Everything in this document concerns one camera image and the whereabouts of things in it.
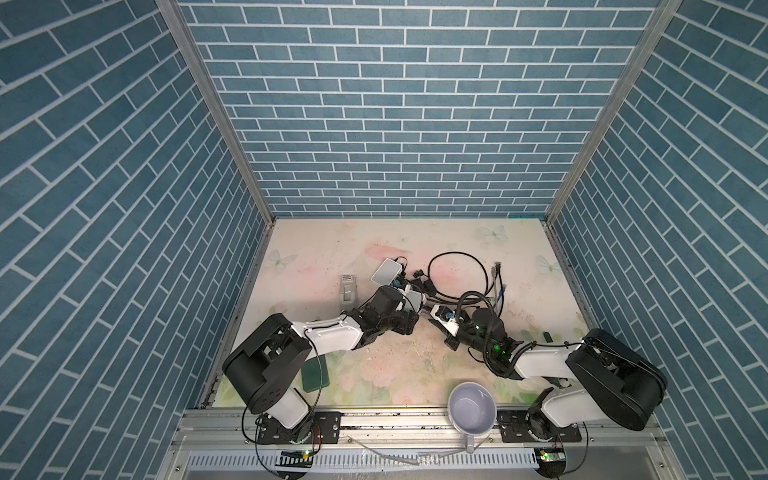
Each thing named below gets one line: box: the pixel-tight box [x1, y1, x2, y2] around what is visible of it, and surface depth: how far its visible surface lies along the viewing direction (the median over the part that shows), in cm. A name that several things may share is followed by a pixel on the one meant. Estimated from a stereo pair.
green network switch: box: [301, 354, 330, 393], surface depth 82 cm
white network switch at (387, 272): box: [371, 258, 402, 286], surface depth 104 cm
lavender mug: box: [448, 382, 497, 454], surface depth 76 cm
